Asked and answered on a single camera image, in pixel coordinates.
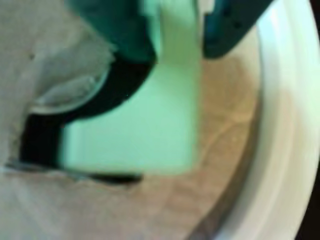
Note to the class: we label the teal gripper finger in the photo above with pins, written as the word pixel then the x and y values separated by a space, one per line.
pixel 225 32
pixel 120 27

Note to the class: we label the mint green U-shaped block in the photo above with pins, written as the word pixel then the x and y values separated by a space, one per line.
pixel 150 125

